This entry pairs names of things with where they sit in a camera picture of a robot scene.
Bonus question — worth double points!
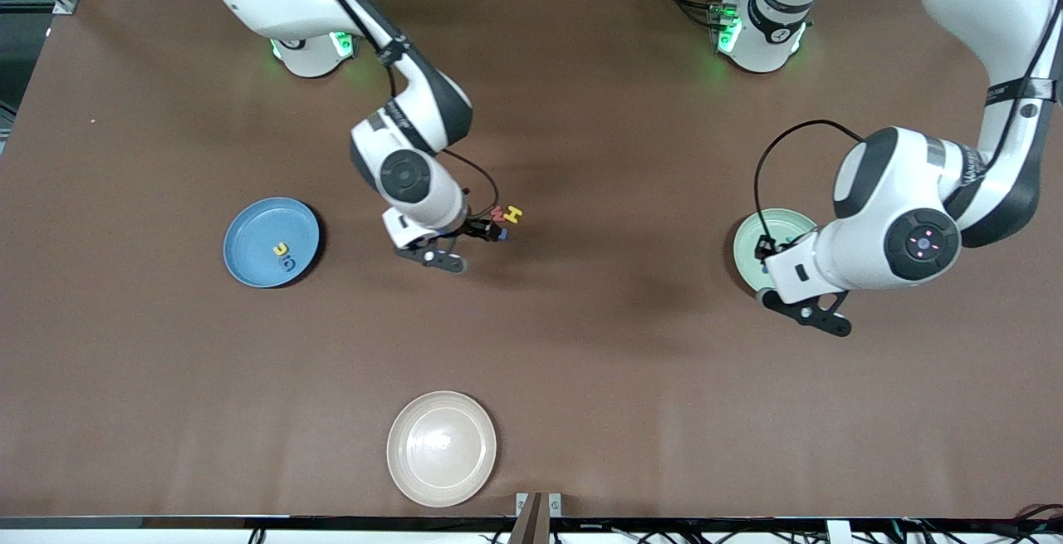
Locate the green plate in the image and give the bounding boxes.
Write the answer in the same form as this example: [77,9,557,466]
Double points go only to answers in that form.
[732,208,823,294]

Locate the blue plate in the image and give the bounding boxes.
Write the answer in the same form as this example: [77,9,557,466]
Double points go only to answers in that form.
[223,197,321,289]

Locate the beige plate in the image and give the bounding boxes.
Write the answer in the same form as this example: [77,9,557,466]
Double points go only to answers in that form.
[386,390,497,508]

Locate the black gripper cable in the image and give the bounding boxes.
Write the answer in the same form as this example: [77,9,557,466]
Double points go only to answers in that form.
[753,119,869,252]
[291,0,501,221]

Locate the front camera mount bracket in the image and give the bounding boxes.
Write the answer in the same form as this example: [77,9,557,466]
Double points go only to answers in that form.
[508,492,563,544]

